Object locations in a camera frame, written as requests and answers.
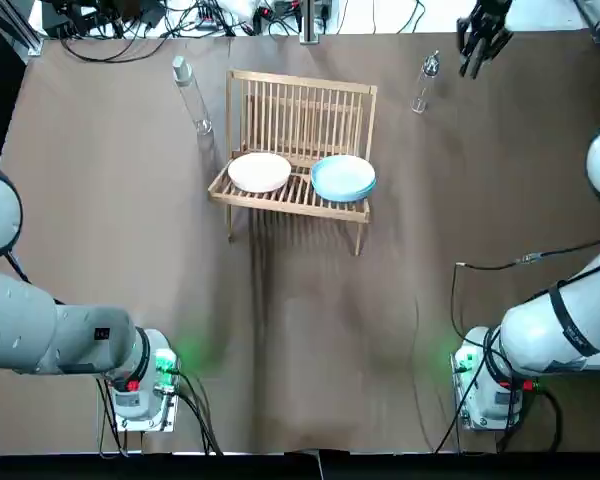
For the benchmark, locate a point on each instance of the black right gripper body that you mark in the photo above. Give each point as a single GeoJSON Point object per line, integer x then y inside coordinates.
{"type": "Point", "coordinates": [490, 12]}

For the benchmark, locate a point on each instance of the blue round plate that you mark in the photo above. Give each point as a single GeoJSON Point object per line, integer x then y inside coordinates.
{"type": "Point", "coordinates": [342, 175]}
{"type": "Point", "coordinates": [367, 194]}

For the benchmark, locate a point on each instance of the pale round plate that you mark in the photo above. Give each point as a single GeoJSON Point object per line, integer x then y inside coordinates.
{"type": "Point", "coordinates": [257, 172]}

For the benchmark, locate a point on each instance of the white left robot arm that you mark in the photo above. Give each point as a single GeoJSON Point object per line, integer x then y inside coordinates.
{"type": "Point", "coordinates": [25, 320]}

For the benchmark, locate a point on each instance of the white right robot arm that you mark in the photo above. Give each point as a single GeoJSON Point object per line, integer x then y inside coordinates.
{"type": "Point", "coordinates": [545, 330]}

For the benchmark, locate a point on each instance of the wooden dish rack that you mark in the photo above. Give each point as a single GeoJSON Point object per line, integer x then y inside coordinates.
{"type": "Point", "coordinates": [300, 115]}

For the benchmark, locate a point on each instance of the clear bottle metal cap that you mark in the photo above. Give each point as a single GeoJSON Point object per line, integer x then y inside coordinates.
{"type": "Point", "coordinates": [425, 80]}

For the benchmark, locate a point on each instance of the usb hub with plugs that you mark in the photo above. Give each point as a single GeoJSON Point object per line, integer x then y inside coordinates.
{"type": "Point", "coordinates": [206, 15]}

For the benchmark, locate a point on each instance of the clear bottle grey cap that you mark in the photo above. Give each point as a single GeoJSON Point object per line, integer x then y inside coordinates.
{"type": "Point", "coordinates": [192, 100]}

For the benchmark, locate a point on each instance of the aluminium post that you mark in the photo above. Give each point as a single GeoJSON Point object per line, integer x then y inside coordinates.
{"type": "Point", "coordinates": [311, 22]}

